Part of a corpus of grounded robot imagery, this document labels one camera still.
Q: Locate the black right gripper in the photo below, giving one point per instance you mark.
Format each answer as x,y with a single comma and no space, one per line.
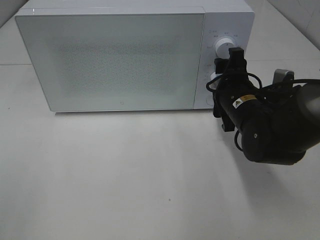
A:
234,98

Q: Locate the round white door button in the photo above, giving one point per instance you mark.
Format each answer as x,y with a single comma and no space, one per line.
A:
210,101

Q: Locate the white microwave door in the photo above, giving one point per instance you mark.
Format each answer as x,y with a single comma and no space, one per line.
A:
88,63

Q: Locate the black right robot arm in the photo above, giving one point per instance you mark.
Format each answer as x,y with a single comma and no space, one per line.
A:
274,124

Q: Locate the upper white power knob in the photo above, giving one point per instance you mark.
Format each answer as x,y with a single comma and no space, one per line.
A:
222,47

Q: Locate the white microwave oven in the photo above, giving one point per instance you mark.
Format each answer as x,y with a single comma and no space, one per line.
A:
222,18

